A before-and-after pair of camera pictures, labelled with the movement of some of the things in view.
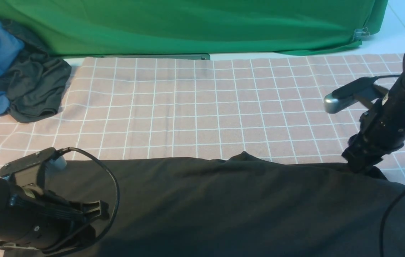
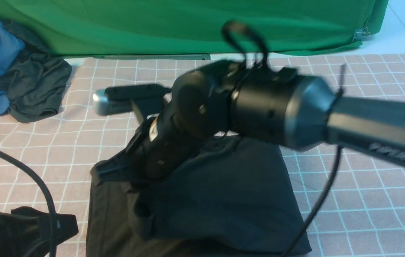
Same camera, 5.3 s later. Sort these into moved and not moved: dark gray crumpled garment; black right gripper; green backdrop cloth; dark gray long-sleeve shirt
Moved: dark gray long-sleeve shirt; black right gripper
Not moved: green backdrop cloth; dark gray crumpled garment
